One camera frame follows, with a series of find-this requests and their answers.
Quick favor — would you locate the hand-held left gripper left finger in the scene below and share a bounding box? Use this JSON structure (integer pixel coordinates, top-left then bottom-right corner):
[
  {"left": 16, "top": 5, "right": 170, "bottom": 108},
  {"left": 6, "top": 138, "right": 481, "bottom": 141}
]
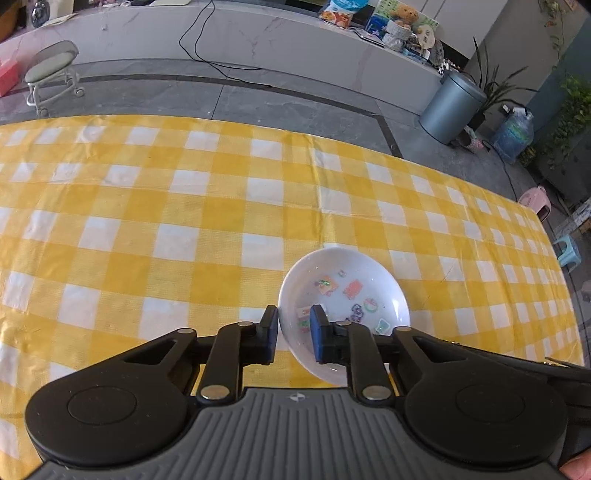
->
[{"left": 121, "top": 307, "right": 281, "bottom": 402}]

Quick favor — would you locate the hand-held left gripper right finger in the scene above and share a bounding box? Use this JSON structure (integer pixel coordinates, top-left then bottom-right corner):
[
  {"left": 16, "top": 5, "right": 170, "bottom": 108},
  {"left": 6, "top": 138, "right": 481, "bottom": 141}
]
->
[{"left": 310, "top": 304, "right": 468, "bottom": 401}]

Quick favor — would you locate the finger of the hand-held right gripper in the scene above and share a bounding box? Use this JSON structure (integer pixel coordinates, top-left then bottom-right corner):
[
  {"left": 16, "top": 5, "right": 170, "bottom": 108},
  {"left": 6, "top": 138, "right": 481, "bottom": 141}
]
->
[{"left": 455, "top": 340, "right": 551, "bottom": 377}]

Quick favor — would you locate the small white patterned plate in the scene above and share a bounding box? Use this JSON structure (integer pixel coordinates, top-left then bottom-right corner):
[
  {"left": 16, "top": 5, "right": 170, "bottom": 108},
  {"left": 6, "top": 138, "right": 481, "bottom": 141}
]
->
[{"left": 278, "top": 247, "right": 411, "bottom": 387}]

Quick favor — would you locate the person's right hand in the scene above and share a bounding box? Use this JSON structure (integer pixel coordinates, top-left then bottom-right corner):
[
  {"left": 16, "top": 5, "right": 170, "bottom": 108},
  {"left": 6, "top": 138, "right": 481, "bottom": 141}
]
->
[{"left": 560, "top": 452, "right": 591, "bottom": 480}]

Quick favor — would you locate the blue plastic stool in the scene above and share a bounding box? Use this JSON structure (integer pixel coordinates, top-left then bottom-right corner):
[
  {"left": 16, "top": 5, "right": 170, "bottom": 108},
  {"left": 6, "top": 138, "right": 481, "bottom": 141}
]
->
[{"left": 551, "top": 236, "right": 583, "bottom": 267}]

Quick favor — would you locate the pink plastic stool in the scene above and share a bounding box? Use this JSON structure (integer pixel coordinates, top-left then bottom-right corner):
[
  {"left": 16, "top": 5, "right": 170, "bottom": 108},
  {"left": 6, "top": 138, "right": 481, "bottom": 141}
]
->
[{"left": 518, "top": 185, "right": 550, "bottom": 221}]

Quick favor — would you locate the yellow checkered tablecloth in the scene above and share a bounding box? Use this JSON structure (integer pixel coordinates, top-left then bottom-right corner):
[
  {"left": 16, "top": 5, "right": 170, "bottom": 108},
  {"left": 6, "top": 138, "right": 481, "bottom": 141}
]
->
[{"left": 0, "top": 114, "right": 587, "bottom": 480}]

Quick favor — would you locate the small colourful bag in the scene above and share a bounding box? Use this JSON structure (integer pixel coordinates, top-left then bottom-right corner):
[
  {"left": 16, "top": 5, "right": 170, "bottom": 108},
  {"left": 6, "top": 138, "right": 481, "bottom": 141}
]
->
[{"left": 457, "top": 127, "right": 485, "bottom": 153}]

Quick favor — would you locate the blue water jug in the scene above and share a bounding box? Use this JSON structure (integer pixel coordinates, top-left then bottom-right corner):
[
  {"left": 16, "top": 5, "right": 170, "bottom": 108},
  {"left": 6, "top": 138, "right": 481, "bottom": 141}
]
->
[{"left": 490, "top": 108, "right": 535, "bottom": 165}]

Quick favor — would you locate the leafy green plant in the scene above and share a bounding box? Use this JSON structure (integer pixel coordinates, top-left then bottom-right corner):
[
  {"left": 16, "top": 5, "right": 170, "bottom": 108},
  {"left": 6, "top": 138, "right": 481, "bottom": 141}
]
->
[{"left": 540, "top": 76, "right": 591, "bottom": 172}]

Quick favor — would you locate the grey trash can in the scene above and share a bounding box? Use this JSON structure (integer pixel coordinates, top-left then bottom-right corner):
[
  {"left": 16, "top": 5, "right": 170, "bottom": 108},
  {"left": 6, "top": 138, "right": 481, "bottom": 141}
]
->
[{"left": 419, "top": 70, "right": 488, "bottom": 145}]

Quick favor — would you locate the tall potted plant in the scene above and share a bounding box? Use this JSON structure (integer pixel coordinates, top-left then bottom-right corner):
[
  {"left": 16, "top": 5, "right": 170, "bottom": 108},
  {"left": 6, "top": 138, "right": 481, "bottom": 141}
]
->
[{"left": 466, "top": 37, "right": 541, "bottom": 131}]

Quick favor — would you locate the white marble media console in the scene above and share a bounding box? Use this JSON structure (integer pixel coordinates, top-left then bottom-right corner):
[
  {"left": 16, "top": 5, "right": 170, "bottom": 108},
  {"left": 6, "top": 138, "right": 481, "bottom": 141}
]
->
[{"left": 0, "top": 0, "right": 446, "bottom": 116}]

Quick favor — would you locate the white woven basket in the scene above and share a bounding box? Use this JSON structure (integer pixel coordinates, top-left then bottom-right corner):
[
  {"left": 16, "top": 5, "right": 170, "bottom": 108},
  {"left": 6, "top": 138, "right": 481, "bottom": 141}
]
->
[{"left": 384, "top": 21, "right": 414, "bottom": 51}]

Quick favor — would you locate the round hand fan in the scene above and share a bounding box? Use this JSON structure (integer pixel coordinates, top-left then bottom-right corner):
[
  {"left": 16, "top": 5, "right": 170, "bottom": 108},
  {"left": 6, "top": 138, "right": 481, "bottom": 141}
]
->
[{"left": 413, "top": 23, "right": 437, "bottom": 51}]

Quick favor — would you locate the blue snack bag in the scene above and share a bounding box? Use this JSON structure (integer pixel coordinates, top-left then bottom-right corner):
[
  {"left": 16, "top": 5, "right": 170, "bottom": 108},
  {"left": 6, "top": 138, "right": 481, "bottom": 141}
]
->
[{"left": 320, "top": 0, "right": 370, "bottom": 29}]

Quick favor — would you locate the green printed card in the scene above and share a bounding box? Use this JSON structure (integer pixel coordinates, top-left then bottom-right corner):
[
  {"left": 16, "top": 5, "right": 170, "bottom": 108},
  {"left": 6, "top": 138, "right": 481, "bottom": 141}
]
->
[{"left": 369, "top": 0, "right": 439, "bottom": 35}]

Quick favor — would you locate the brown teddy bear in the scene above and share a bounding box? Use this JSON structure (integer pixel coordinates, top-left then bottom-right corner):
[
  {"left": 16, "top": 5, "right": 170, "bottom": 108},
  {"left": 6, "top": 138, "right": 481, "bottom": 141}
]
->
[{"left": 392, "top": 6, "right": 420, "bottom": 29}]

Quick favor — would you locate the small padded stool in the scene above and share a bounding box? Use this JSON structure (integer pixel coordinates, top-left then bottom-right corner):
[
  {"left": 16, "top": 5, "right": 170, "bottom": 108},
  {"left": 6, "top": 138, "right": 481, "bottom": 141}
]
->
[{"left": 24, "top": 41, "right": 85, "bottom": 117}]

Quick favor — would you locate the pink box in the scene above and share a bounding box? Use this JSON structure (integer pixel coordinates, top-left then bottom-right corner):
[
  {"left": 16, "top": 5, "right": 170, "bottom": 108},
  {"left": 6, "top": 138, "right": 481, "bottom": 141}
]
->
[{"left": 0, "top": 59, "right": 21, "bottom": 97}]

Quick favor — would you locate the black cable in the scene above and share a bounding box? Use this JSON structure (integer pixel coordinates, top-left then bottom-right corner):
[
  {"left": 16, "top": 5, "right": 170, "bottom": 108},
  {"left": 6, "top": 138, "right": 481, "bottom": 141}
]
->
[{"left": 179, "top": 0, "right": 273, "bottom": 89}]

